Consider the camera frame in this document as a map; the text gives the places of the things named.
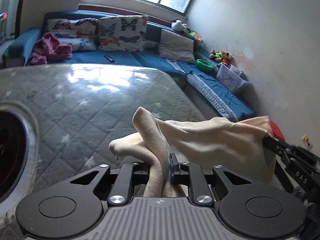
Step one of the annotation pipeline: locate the pink crumpled garment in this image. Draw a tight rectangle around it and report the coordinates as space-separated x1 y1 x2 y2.
29 32 72 65

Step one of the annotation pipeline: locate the cream knit garment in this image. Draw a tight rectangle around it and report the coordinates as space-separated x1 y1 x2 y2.
109 107 276 197

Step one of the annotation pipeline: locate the blue corner sofa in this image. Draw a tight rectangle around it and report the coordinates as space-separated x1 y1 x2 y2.
2 10 256 121

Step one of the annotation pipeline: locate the round black induction cooktop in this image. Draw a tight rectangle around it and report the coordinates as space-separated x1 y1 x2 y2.
0 111 29 202

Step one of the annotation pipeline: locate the wall power socket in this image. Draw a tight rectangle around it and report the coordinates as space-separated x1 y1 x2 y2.
302 135 313 150

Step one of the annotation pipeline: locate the panda plush toy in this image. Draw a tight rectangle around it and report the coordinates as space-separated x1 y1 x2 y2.
171 19 190 35

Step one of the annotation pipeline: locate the green plastic bowl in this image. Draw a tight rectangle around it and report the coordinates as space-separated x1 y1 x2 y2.
196 59 214 73

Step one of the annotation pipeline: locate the grey plain cushion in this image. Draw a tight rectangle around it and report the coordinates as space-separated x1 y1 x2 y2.
158 29 195 64

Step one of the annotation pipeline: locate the clear plastic storage box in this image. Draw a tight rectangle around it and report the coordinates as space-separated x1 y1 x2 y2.
216 63 252 95

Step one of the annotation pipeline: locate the left butterfly print pillow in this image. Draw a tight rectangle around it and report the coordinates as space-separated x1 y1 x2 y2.
46 18 98 51

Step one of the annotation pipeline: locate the colourful plush toy pile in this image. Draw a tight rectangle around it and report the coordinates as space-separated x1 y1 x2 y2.
209 50 232 66

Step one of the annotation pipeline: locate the butterfly print pillow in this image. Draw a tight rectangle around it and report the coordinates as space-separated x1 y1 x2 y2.
98 15 149 52
46 18 98 51

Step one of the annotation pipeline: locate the right butterfly print pillow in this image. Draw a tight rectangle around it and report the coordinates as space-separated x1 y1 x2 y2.
98 15 149 52

